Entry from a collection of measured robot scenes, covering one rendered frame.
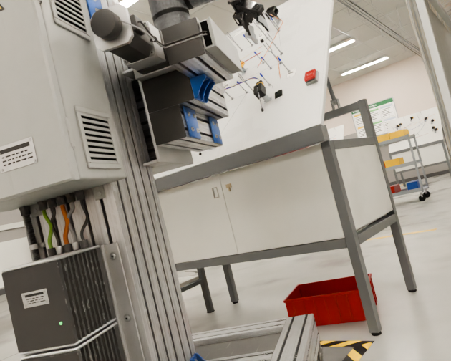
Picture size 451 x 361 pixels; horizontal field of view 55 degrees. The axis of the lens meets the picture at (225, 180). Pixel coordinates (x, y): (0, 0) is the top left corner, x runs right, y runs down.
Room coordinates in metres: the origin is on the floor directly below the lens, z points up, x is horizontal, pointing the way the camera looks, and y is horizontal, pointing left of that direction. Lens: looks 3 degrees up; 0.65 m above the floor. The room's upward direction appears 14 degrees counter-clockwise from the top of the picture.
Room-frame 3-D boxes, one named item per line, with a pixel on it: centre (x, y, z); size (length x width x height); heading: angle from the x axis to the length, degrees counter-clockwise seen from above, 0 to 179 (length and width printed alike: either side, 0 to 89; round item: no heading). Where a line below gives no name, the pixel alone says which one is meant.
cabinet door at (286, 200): (1.95, -0.20, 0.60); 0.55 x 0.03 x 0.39; 53
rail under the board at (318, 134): (2.11, 0.03, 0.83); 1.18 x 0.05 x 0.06; 53
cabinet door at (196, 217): (2.29, 0.24, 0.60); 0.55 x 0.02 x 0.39; 53
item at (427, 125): (10.17, -4.53, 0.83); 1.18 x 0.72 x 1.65; 55
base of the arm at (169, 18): (1.34, 0.04, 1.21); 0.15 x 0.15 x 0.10
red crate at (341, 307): (2.16, -0.36, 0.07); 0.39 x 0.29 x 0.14; 68
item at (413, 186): (6.75, -2.43, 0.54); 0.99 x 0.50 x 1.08; 57
